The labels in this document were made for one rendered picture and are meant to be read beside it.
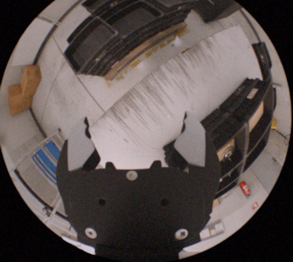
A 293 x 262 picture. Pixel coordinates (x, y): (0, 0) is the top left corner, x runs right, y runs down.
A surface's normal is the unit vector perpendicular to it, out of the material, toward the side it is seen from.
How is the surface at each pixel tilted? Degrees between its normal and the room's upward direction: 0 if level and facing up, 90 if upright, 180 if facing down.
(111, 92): 0
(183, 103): 0
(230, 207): 90
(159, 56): 0
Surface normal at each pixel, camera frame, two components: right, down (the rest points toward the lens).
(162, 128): -0.04, 0.33
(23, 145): 0.78, -0.58
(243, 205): -0.63, -0.74
